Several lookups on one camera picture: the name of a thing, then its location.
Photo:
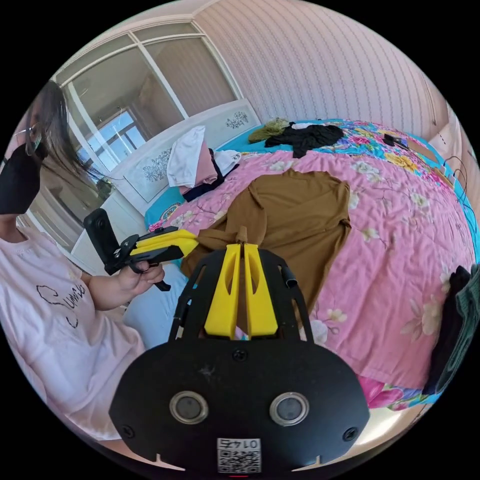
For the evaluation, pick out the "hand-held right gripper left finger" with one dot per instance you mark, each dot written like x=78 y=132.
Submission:
x=225 y=300

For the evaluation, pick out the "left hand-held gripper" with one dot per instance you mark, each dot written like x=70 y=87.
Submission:
x=125 y=255

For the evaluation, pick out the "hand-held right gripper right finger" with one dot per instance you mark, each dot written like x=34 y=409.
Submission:
x=260 y=303

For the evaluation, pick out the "brown long sleeve shirt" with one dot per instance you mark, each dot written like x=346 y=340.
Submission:
x=300 y=213

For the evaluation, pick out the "person's left forearm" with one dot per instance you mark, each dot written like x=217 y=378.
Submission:
x=105 y=294

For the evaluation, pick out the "person's left hand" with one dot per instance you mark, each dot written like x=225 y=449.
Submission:
x=137 y=281

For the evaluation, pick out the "white and pink pile of clothes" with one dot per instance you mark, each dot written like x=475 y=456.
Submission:
x=187 y=157

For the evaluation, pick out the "person's body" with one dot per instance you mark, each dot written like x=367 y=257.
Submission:
x=56 y=318

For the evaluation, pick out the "bed with pink floral quilt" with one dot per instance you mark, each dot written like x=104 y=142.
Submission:
x=393 y=247

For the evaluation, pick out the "window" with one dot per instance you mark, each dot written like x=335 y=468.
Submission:
x=123 y=93

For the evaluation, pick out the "green and black pile of clothes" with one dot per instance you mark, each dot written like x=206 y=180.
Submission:
x=307 y=137

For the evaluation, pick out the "dark pile of clothes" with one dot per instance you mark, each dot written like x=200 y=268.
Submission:
x=455 y=330

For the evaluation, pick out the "flat brown carton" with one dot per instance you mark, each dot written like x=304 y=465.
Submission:
x=422 y=151

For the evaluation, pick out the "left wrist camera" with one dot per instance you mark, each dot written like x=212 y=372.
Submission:
x=101 y=232

